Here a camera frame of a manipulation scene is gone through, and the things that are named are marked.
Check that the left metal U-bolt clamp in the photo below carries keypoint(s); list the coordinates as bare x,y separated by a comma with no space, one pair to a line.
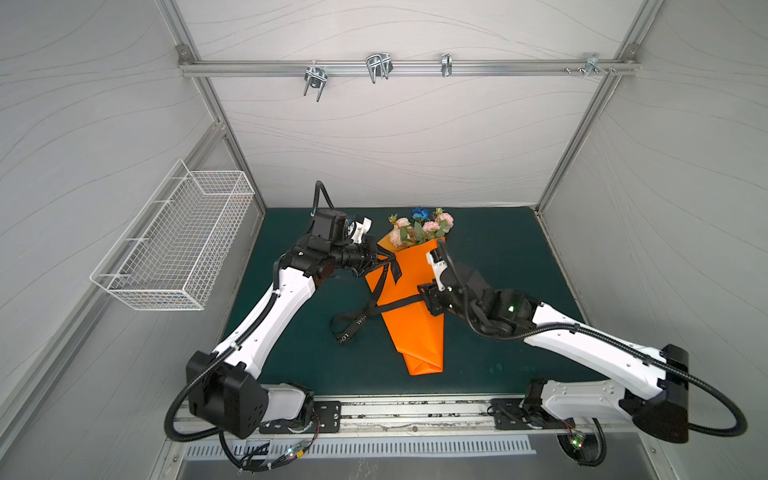
315,79

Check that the small metal hook bracket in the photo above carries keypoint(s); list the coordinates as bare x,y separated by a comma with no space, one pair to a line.
446,65

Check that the pink fake flower stem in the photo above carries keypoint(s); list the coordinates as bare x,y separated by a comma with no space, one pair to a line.
438,224

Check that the middle metal U-bolt clamp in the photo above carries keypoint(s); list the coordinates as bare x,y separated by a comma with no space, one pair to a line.
379,65

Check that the aluminium cross rail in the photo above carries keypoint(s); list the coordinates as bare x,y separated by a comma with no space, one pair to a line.
401,68

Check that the orange wrapping paper sheet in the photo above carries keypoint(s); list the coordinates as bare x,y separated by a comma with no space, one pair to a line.
416,334

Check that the blue fake flower stem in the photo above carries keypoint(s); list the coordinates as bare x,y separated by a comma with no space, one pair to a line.
420,213

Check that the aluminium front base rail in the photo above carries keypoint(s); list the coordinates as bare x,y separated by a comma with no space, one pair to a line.
419,416

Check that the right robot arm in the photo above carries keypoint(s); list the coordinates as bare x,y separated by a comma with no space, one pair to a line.
644,386

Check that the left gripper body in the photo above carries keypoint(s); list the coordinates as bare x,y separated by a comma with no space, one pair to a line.
356,257

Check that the white slotted cable duct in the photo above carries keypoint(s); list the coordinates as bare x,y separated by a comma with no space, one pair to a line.
374,447

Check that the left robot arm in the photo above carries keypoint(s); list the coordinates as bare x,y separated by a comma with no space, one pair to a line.
223,393

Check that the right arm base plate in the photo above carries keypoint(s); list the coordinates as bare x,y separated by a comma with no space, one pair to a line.
507,415

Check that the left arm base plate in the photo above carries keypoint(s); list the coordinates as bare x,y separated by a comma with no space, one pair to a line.
313,417

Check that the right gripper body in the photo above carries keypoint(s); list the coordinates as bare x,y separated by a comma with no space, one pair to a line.
432,295

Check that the metal u-bolt clamp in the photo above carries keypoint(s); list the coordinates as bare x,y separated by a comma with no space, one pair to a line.
315,79
379,65

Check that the peach fake flower stem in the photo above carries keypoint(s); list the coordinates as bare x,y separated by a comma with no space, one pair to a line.
399,235

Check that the white wire basket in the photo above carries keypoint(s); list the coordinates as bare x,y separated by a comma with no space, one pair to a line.
171,253

